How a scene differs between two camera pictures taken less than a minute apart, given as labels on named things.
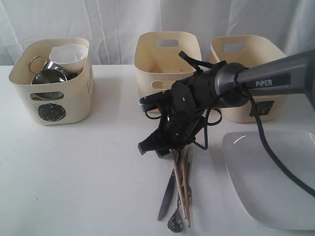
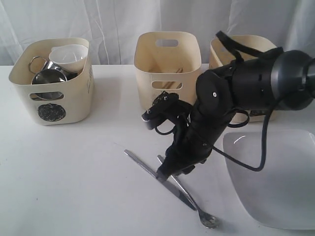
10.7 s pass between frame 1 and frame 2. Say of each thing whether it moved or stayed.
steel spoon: moved
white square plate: stayed
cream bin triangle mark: stayed
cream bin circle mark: stayed
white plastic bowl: stayed
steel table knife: moved
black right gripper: moved
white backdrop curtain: stayed
